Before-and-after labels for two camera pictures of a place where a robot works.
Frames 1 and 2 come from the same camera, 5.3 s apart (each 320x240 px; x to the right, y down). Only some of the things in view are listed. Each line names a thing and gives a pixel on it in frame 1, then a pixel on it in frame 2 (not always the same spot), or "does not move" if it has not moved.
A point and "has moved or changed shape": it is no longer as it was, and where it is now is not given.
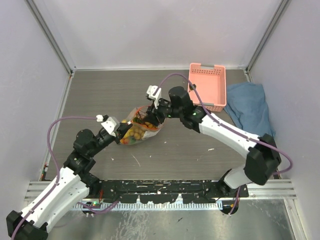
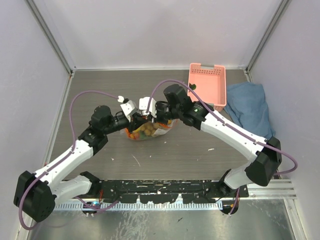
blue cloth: [247, 107] does not move
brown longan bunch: [138, 132] → [149, 128]
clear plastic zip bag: [140, 129] has moved or changed shape
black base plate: [164, 191] does not move
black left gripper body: [103, 141] → [118, 123]
